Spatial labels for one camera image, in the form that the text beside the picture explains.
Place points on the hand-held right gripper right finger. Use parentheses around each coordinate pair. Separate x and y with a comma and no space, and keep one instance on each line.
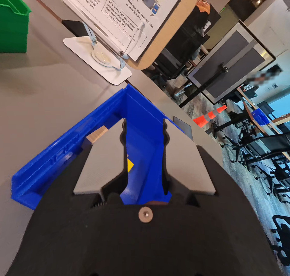
(188,165)

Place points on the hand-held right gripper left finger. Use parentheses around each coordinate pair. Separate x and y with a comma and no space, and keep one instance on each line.
(99,167)

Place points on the blue plastic bin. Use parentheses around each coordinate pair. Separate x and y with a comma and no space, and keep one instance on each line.
(90,144)

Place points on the yellow cube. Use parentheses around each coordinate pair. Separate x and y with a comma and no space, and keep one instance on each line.
(130,165)

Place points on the large wooden cube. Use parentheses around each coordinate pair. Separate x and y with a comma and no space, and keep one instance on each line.
(96,135)

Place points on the green plastic bin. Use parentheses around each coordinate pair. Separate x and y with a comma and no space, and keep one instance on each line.
(12,24)

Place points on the orange traffic cone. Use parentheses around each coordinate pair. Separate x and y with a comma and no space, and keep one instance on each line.
(209,116)

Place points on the black rolling chairs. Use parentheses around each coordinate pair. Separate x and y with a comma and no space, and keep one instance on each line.
(260,158)

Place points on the small blue bin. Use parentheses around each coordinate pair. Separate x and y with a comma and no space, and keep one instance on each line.
(259,117)

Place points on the grey folding tables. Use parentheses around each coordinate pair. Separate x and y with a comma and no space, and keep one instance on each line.
(228,67)

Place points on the white stand base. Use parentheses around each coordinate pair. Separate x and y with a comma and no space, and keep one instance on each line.
(97,58)

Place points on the instruction board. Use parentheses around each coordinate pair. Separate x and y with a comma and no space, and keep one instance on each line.
(136,20)

